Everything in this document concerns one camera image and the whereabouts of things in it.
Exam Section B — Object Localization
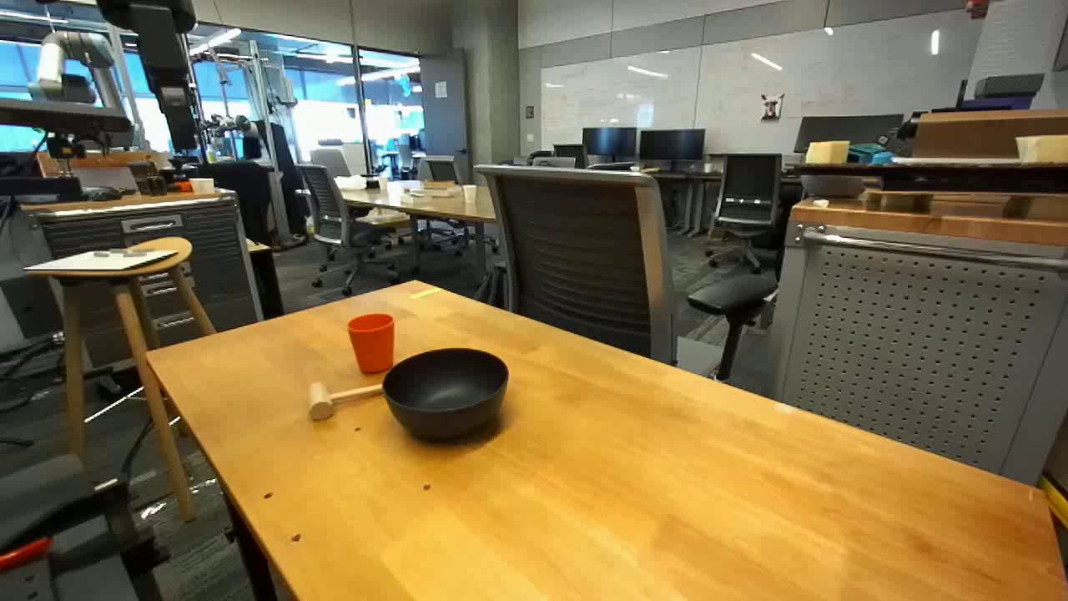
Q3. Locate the orange plastic cup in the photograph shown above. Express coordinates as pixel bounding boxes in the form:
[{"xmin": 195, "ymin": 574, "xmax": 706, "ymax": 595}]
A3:
[{"xmin": 342, "ymin": 312, "xmax": 398, "ymax": 378}]

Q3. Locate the black bowl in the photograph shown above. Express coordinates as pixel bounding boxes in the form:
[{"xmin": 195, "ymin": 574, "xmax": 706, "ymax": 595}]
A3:
[{"xmin": 380, "ymin": 348, "xmax": 509, "ymax": 445}]

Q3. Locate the grey mesh office chair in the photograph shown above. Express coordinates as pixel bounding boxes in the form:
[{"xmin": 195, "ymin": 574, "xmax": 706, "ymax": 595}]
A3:
[{"xmin": 475, "ymin": 165, "xmax": 678, "ymax": 367}]

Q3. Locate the light wood meeting table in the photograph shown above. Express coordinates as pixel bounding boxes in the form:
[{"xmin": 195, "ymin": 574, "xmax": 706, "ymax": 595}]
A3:
[{"xmin": 330, "ymin": 178, "xmax": 499, "ymax": 228}]

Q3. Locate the black computer monitor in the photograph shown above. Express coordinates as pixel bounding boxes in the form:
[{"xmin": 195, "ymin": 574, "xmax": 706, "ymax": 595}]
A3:
[
  {"xmin": 637, "ymin": 128, "xmax": 706, "ymax": 171},
  {"xmin": 580, "ymin": 124, "xmax": 640, "ymax": 168}
]

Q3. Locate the grey swivel office chair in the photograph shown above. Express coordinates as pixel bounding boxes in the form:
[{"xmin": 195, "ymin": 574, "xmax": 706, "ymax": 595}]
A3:
[{"xmin": 294, "ymin": 165, "xmax": 417, "ymax": 297}]

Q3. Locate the small wooden mallet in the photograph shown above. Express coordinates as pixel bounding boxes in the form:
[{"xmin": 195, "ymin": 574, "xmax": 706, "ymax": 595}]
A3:
[{"xmin": 306, "ymin": 378, "xmax": 387, "ymax": 425}]

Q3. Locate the black mesh office chair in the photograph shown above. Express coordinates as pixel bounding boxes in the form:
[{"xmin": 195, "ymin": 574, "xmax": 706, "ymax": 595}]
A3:
[{"xmin": 706, "ymin": 150, "xmax": 784, "ymax": 273}]

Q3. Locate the grey metal cabinet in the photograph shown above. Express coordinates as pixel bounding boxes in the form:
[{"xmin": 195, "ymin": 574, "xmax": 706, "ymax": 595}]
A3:
[{"xmin": 21, "ymin": 190, "xmax": 267, "ymax": 371}]

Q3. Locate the pale yellow foam block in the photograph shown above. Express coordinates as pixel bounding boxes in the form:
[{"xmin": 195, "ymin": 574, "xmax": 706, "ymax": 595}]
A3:
[{"xmin": 801, "ymin": 137, "xmax": 855, "ymax": 171}]

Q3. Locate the round wooden stool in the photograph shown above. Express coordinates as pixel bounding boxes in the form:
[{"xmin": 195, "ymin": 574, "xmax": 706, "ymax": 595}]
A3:
[{"xmin": 25, "ymin": 235, "xmax": 219, "ymax": 529}]

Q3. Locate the long wooden board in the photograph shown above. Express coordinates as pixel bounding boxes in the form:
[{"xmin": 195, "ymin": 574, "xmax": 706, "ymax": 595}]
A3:
[{"xmin": 790, "ymin": 187, "xmax": 1068, "ymax": 249}]

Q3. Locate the white sheet on stool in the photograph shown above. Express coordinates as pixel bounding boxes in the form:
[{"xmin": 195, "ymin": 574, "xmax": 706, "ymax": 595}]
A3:
[{"xmin": 25, "ymin": 244, "xmax": 181, "ymax": 282}]

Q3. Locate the wooden box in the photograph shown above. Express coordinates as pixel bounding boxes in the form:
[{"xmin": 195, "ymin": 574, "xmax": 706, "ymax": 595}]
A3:
[{"xmin": 910, "ymin": 108, "xmax": 1068, "ymax": 159}]

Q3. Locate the black chair seat with post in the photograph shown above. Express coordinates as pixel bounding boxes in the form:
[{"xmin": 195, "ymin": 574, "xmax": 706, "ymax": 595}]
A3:
[{"xmin": 685, "ymin": 267, "xmax": 780, "ymax": 384}]

